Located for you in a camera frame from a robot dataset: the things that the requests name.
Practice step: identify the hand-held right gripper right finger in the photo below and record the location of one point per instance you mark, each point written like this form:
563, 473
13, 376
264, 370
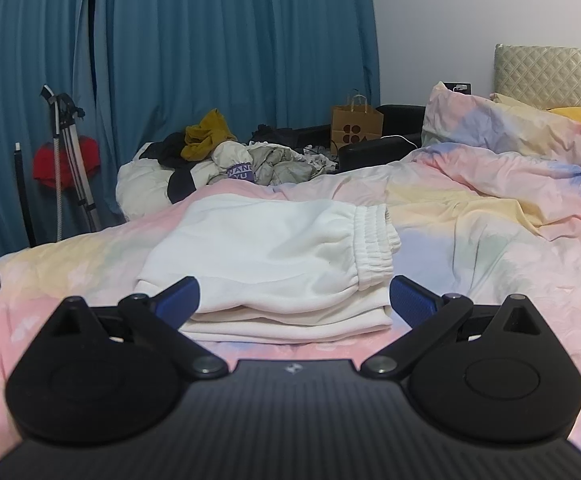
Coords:
413, 300

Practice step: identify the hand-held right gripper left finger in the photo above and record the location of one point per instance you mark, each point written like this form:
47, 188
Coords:
178, 297

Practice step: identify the white pants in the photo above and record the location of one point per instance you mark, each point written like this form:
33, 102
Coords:
270, 255

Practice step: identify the pile of clothes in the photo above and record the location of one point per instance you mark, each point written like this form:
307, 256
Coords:
140, 185

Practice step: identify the dark clothes pile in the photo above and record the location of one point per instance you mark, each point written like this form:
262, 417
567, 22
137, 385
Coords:
280, 136

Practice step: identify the pastel duvet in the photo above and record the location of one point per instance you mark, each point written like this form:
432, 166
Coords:
495, 220

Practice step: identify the red garment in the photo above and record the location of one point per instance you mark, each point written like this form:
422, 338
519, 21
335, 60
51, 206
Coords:
45, 165

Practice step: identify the black garment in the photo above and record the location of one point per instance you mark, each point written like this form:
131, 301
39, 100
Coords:
173, 152

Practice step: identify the black leather chair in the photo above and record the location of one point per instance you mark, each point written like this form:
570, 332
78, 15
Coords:
375, 152

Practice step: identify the cream garment with purple band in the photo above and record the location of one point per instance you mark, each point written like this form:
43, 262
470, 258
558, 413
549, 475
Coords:
230, 152

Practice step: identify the mustard yellow garment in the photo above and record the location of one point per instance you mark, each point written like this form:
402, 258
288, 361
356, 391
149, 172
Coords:
205, 135

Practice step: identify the grey garment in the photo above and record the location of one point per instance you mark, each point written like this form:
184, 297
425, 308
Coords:
280, 165

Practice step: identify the brown paper bag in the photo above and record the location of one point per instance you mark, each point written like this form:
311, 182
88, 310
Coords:
355, 125

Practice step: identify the garment steamer stand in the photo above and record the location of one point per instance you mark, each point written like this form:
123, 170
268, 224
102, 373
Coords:
65, 107

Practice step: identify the pastel pillow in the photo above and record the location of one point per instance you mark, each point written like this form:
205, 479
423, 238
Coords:
475, 115

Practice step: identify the blue curtain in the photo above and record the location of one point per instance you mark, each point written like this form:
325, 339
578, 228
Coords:
15, 35
245, 35

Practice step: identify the quilted cream headboard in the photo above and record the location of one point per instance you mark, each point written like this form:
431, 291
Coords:
545, 70

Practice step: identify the black wall socket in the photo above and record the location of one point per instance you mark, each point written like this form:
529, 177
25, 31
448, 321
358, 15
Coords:
458, 87

